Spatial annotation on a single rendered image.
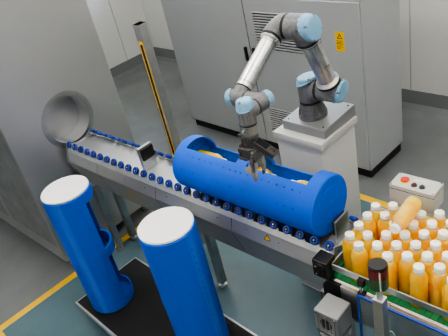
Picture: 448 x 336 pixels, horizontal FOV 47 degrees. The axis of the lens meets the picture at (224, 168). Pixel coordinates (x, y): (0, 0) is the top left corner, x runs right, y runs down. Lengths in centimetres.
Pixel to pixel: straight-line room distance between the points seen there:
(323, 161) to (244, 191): 50
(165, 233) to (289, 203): 60
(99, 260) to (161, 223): 79
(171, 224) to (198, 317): 53
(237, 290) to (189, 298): 95
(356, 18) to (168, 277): 215
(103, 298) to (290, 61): 226
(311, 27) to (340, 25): 151
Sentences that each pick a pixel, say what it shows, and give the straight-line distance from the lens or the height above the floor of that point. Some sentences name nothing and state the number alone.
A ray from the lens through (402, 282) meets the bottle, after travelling 212.
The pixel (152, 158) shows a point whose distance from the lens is 317.
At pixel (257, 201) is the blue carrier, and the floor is 111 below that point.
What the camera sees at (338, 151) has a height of 102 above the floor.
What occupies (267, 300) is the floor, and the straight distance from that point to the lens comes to 343.
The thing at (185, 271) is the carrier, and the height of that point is 84.
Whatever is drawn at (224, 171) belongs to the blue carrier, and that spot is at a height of 119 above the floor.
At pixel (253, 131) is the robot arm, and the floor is 149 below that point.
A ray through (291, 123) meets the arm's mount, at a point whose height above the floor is 119.
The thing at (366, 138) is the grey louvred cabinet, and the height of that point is 39.
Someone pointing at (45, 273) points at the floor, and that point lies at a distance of 431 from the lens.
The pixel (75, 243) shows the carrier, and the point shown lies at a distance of 312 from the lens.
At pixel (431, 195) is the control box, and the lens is 232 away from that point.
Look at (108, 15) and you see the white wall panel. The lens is 746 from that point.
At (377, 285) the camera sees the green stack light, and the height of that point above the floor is 119.
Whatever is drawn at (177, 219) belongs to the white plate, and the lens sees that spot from 250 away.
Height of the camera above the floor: 250
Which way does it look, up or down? 32 degrees down
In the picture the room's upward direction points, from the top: 14 degrees counter-clockwise
